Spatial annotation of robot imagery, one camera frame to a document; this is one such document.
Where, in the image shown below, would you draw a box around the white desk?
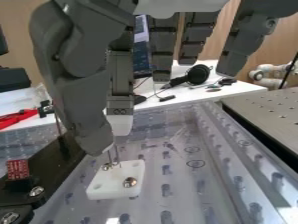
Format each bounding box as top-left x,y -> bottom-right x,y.
132,59 -> 270,113
0,83 -> 68,134

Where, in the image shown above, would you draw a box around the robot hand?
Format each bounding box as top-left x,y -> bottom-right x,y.
28,0 -> 298,158

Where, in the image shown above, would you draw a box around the clear box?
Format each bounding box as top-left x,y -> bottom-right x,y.
0,99 -> 298,224

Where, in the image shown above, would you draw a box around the small red circuit board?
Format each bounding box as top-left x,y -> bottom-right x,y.
5,158 -> 32,181

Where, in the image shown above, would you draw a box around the black headphones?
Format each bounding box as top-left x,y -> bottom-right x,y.
159,63 -> 215,90

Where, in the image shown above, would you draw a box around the black case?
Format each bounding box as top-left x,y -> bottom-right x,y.
0,66 -> 33,94

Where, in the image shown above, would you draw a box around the small white jointed device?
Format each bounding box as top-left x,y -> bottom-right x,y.
246,62 -> 298,90

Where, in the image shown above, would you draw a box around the small white block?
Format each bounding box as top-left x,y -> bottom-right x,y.
84,158 -> 148,201

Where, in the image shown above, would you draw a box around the thin stick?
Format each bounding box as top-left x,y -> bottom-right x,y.
52,108 -> 66,136

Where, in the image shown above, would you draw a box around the red tray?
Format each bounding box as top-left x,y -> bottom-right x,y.
0,108 -> 41,131

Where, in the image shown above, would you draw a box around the black plate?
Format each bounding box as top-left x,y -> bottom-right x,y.
0,128 -> 88,224

